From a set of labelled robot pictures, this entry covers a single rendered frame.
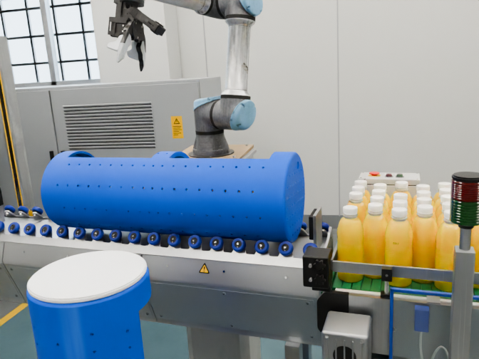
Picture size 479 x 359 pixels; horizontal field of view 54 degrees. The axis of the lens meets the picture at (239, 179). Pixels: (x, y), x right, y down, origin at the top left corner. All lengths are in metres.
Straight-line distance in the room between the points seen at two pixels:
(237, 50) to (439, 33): 2.61
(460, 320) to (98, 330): 0.78
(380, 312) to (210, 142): 0.94
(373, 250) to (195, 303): 0.62
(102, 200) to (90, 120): 1.79
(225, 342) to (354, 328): 0.95
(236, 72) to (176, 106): 1.32
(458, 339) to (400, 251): 0.27
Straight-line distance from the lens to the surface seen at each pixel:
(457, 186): 1.03
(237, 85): 1.79
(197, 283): 1.54
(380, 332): 1.34
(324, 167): 4.23
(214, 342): 2.10
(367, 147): 4.19
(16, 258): 1.96
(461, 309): 1.13
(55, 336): 1.15
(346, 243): 1.31
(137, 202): 1.53
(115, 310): 1.11
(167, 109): 3.09
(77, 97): 3.38
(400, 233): 1.29
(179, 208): 1.46
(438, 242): 1.31
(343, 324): 1.25
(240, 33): 1.81
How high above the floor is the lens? 1.49
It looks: 13 degrees down
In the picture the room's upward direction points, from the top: 3 degrees counter-clockwise
